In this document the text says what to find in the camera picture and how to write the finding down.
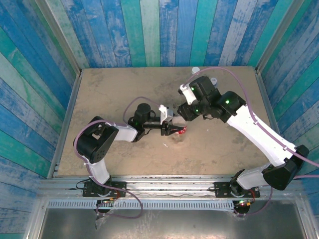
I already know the grey slotted cable duct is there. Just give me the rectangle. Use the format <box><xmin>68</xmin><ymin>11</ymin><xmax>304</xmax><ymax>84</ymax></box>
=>
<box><xmin>46</xmin><ymin>200</ymin><xmax>236</xmax><ymax>212</ymax></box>

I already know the left aluminium side rail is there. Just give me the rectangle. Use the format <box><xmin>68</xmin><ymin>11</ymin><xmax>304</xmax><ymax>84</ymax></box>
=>
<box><xmin>46</xmin><ymin>73</ymin><xmax>82</xmax><ymax>179</ymax></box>

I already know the aluminium corner post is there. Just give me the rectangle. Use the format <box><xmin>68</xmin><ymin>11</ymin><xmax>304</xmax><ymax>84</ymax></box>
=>
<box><xmin>254</xmin><ymin>0</ymin><xmax>307</xmax><ymax>73</ymax></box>
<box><xmin>34</xmin><ymin>0</ymin><xmax>82</xmax><ymax>77</ymax></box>

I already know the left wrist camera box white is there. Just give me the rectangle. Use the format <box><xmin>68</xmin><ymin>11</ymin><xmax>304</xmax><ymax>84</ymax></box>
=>
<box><xmin>159</xmin><ymin>104</ymin><xmax>176</xmax><ymax>124</ymax></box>

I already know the left aluminium corner post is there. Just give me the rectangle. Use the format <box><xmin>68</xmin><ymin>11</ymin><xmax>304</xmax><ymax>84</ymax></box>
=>
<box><xmin>34</xmin><ymin>0</ymin><xmax>82</xmax><ymax>77</ymax></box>

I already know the right controller board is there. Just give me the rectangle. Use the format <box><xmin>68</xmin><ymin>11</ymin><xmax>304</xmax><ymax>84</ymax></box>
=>
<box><xmin>234</xmin><ymin>198</ymin><xmax>255</xmax><ymax>217</ymax></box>

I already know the right aluminium side rail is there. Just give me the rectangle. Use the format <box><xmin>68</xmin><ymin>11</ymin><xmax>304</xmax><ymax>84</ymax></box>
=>
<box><xmin>254</xmin><ymin>67</ymin><xmax>295</xmax><ymax>180</ymax></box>

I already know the aluminium mounting rail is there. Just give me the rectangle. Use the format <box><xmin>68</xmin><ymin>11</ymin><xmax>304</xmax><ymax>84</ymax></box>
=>
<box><xmin>37</xmin><ymin>175</ymin><xmax>305</xmax><ymax>200</ymax></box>

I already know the grey metal plate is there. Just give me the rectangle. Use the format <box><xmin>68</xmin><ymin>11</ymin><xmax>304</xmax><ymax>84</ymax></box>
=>
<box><xmin>37</xmin><ymin>208</ymin><xmax>309</xmax><ymax>239</ymax></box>

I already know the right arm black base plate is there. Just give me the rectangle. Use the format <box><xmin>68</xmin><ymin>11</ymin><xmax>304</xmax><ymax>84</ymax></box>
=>
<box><xmin>213</xmin><ymin>181</ymin><xmax>261</xmax><ymax>199</ymax></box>

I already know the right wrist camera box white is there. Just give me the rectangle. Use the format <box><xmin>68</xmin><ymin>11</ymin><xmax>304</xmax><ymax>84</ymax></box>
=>
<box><xmin>178</xmin><ymin>84</ymin><xmax>197</xmax><ymax>106</ymax></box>

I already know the right aluminium corner post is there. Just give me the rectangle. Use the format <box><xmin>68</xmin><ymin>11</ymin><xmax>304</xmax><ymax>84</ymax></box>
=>
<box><xmin>254</xmin><ymin>0</ymin><xmax>307</xmax><ymax>73</ymax></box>

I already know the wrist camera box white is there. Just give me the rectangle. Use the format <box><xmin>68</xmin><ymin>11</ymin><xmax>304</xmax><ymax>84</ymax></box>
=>
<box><xmin>159</xmin><ymin>104</ymin><xmax>176</xmax><ymax>124</ymax></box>
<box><xmin>178</xmin><ymin>84</ymin><xmax>197</xmax><ymax>106</ymax></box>

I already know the clear bottle red label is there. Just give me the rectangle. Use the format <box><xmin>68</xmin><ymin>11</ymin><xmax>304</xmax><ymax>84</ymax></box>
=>
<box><xmin>171</xmin><ymin>117</ymin><xmax>188</xmax><ymax>146</ymax></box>

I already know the left controller board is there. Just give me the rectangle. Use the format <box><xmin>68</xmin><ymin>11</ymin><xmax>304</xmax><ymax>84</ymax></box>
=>
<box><xmin>95</xmin><ymin>198</ymin><xmax>118</xmax><ymax>220</ymax></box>

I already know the controller board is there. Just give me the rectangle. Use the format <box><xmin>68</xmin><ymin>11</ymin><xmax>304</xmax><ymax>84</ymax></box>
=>
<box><xmin>95</xmin><ymin>198</ymin><xmax>118</xmax><ymax>220</ymax></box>
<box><xmin>234</xmin><ymin>198</ymin><xmax>255</xmax><ymax>217</ymax></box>

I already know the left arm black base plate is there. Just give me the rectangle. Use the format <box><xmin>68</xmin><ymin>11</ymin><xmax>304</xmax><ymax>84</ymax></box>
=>
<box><xmin>82</xmin><ymin>181</ymin><xmax>127</xmax><ymax>198</ymax></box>

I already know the aluminium side rail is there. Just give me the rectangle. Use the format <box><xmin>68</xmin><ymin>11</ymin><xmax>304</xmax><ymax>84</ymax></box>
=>
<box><xmin>46</xmin><ymin>73</ymin><xmax>82</xmax><ymax>179</ymax></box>
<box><xmin>254</xmin><ymin>67</ymin><xmax>295</xmax><ymax>180</ymax></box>

